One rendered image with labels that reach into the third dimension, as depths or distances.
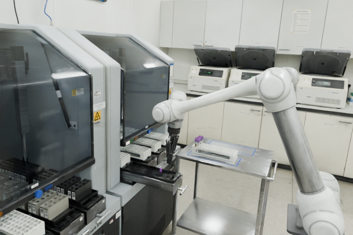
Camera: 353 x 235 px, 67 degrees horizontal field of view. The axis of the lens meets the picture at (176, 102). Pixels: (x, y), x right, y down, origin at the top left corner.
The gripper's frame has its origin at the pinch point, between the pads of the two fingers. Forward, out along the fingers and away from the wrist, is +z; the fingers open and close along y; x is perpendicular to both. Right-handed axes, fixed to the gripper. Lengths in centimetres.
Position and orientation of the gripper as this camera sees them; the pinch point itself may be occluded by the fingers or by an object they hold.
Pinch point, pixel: (169, 158)
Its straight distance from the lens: 166.1
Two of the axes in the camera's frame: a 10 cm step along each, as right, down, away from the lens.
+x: 8.7, 2.3, -4.4
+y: -4.7, 1.4, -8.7
